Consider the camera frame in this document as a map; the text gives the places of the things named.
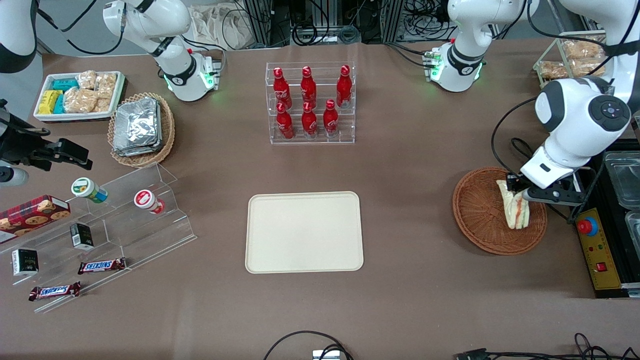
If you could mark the rice crisp snack packet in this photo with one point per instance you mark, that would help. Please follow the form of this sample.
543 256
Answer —
552 70
87 80
106 85
103 105
80 101
587 67
582 50

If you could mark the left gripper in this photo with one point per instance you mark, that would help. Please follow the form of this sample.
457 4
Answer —
513 181

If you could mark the silver connector box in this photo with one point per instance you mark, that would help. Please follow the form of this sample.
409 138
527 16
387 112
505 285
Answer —
326 355

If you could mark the clear box of bread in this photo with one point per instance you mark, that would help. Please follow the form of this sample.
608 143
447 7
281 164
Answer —
536 66

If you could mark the clear acrylic bottle rack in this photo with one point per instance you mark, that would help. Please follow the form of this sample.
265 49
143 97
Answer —
312 141

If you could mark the small black drink carton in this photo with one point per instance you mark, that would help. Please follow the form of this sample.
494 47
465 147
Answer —
25 262
81 236

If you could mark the red tartan cookie box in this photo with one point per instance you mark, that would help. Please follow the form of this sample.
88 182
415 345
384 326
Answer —
30 215

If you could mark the black machine with yellow panel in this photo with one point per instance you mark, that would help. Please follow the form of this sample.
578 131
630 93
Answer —
600 250

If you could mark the teal snack packet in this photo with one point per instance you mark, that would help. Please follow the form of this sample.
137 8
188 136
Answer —
66 84
59 105

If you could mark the round brown wicker basket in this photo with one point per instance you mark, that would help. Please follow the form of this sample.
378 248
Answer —
480 215

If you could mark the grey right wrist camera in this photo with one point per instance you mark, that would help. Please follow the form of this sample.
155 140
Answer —
12 176

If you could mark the white plastic snack bin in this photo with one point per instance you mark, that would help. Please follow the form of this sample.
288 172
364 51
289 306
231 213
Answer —
42 118

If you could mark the clear plastic container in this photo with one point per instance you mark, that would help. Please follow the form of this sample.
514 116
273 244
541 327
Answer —
634 230
625 180

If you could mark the plastic-wrapped triangle sandwich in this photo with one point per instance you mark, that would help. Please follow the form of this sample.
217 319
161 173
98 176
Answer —
517 215

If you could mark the light tan wicker basket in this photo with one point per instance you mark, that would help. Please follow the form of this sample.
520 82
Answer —
167 135

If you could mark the yellow snack packet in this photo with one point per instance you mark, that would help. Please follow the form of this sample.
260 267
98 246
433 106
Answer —
49 102

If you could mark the beige cloth bag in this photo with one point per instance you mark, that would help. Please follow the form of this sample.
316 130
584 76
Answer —
220 25

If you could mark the green-lid yogurt cup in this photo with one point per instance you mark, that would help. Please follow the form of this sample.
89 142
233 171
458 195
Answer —
85 188

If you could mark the Snickers chocolate bar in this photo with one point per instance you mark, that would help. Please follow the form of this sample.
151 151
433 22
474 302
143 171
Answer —
101 266
55 291

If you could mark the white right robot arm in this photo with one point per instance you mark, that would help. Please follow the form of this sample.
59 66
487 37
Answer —
170 30

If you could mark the red cola bottle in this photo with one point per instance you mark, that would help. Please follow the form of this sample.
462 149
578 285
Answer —
309 121
308 89
344 87
285 123
330 120
282 90

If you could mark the red-lid yogurt cup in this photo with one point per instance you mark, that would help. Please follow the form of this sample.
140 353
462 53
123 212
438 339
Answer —
145 199

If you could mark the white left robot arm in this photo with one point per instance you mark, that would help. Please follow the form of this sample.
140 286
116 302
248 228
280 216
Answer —
575 120

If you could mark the clear acrylic stepped shelf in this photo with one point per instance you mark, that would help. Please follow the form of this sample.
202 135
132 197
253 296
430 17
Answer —
150 235

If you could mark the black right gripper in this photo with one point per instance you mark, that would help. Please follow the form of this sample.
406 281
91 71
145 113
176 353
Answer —
19 143

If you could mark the cream rectangular serving tray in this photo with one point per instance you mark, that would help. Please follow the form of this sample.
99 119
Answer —
304 232

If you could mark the stack of foil containers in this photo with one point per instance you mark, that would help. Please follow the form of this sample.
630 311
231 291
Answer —
137 127

